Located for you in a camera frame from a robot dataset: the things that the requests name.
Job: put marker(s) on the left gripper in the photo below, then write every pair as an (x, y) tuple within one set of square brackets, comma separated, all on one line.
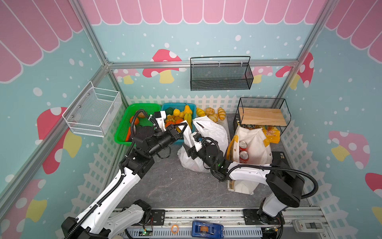
[(172, 131)]

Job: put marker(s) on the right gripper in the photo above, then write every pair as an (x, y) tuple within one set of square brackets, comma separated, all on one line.
[(195, 150)]

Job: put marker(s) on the white plastic grocery bag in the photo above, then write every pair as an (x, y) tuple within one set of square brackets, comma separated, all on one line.
[(196, 165)]

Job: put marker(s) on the red soda can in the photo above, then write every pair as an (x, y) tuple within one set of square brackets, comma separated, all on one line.
[(243, 157), (243, 146)]

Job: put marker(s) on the white tote bag yellow handles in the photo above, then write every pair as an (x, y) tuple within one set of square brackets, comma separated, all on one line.
[(259, 151)]

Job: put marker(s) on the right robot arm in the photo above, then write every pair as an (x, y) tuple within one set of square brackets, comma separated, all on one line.
[(289, 186)]

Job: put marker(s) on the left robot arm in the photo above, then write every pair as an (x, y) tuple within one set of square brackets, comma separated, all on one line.
[(96, 221)]

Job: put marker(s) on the yellow lemon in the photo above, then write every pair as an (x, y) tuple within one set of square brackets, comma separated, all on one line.
[(176, 112)]

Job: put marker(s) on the green avocado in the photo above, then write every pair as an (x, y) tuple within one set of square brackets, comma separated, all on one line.
[(169, 111)]

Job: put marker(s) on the yellow pear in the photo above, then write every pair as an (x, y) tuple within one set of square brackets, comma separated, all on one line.
[(188, 110)]

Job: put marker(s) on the teal plastic basket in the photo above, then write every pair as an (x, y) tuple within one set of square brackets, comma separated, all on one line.
[(180, 106)]

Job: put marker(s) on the bread roll left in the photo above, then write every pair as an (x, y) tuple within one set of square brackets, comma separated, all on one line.
[(200, 112)]

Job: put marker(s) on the bread roll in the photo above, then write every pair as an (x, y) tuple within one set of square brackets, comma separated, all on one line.
[(200, 112), (221, 113)]

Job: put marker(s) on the croissant bread centre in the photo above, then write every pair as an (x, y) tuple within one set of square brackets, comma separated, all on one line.
[(214, 117)]

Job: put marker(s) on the round bread bun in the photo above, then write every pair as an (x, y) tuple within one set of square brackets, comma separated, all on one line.
[(209, 111)]

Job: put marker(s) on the brown potato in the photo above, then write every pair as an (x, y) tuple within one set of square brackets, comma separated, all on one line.
[(141, 115)]

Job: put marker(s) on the orange bell pepper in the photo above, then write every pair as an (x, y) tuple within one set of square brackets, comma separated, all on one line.
[(134, 120)]

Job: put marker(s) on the bread roll right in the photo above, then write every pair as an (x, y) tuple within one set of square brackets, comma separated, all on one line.
[(221, 113)]

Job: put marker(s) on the orange carrot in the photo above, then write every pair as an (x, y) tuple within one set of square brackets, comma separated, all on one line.
[(128, 137)]

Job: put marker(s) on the yellow snack package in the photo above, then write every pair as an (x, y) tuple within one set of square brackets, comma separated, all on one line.
[(272, 133)]

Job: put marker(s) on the black flat box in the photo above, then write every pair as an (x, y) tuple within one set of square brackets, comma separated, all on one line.
[(279, 156)]

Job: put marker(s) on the black wire shelf wooden board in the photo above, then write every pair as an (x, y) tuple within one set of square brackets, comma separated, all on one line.
[(255, 111)]

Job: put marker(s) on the black mesh wall basket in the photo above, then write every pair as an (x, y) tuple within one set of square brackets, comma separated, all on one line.
[(220, 73)]

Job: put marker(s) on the blue device on rail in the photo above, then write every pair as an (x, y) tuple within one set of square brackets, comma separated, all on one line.
[(207, 230)]

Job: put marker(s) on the white wire wall basket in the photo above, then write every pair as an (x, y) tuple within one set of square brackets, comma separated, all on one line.
[(93, 111)]

